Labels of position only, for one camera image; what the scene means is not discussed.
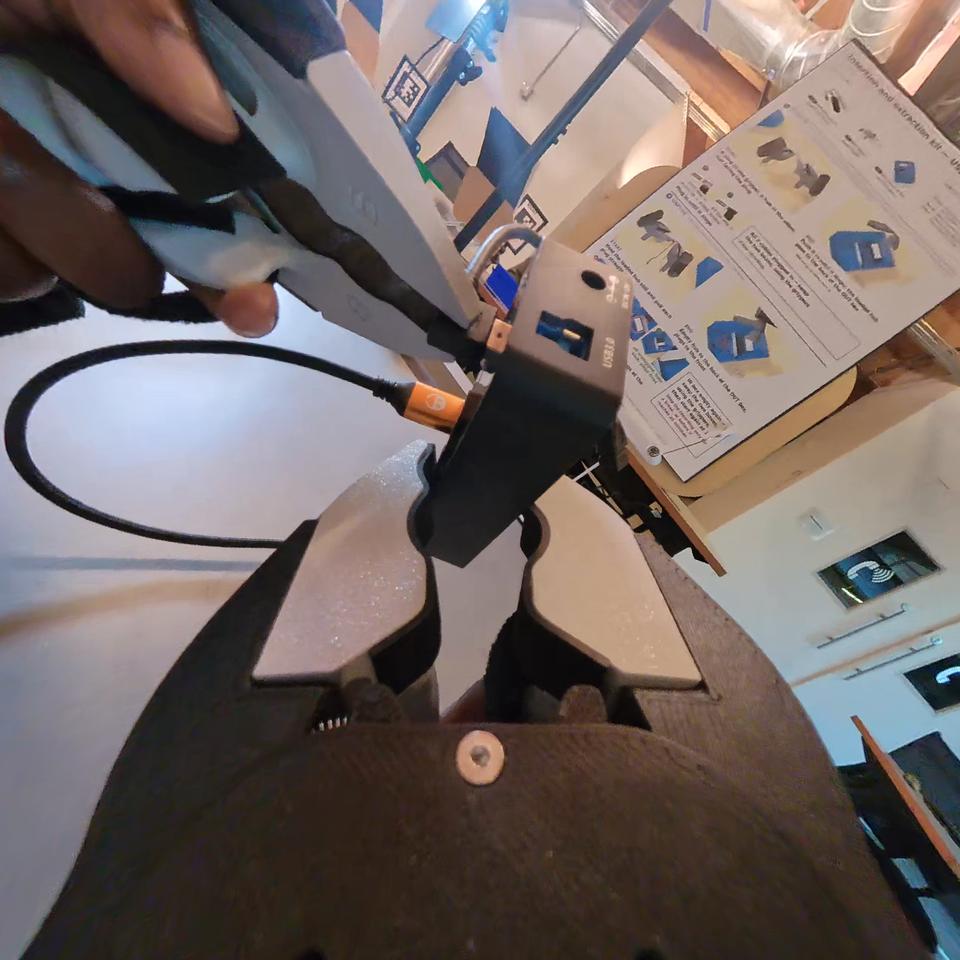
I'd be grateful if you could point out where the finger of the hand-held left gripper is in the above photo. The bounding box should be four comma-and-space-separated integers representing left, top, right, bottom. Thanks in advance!
270, 249, 460, 364
238, 47, 490, 333

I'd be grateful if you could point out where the black vented USB hub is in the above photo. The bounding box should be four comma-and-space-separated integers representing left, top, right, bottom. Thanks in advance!
411, 234, 628, 569

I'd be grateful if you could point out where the person's left hand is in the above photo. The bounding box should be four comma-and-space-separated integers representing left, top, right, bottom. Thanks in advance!
0, 0, 280, 339

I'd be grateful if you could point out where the silver ventilation duct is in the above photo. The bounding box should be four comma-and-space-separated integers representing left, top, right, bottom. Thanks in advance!
716, 0, 939, 72

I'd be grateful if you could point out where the black braided USB cable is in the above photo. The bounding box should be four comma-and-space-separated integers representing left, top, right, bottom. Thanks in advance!
258, 180, 519, 361
3, 341, 481, 549

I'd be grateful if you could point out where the instruction poster board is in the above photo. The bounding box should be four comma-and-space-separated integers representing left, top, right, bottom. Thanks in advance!
551, 33, 960, 502

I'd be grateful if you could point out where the blue fob with metal loop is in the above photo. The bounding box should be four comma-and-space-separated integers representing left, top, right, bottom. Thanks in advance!
465, 223, 543, 316

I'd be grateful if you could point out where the phone icon door sign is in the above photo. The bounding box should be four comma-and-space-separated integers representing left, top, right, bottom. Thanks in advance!
902, 652, 960, 714
816, 529, 943, 611

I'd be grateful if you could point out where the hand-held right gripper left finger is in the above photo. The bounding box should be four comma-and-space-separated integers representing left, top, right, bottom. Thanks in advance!
251, 441, 442, 693

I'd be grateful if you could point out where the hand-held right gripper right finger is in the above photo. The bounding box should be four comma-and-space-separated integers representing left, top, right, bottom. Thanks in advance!
483, 478, 706, 702

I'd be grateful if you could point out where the black metal pole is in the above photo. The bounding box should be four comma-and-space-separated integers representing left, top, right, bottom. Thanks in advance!
453, 0, 676, 252

